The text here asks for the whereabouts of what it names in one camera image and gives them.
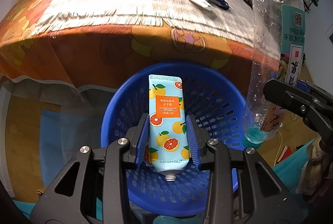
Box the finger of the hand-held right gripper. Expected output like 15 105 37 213
297 80 333 107
263 78 316 120

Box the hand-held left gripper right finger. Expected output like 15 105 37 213
185 114 305 224

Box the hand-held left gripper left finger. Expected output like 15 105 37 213
30 113 150 224

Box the fruit print hand cream tube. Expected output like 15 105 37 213
148 74 187 181

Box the blue plastic basket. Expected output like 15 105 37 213
101 62 247 217

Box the clear plastic bottle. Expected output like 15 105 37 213
243 0 306 146

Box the person's right hand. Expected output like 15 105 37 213
295 134 326 196

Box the red paper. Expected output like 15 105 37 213
276 144 296 164

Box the teal plastic sheet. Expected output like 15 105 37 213
271 138 323 204

